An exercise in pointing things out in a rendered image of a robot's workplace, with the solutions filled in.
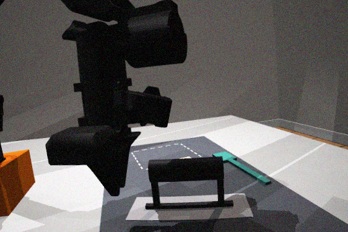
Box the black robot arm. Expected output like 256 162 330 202
61 0 188 127

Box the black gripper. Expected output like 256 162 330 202
45 71 147 196

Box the teal flat trowel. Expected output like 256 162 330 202
212 152 271 185

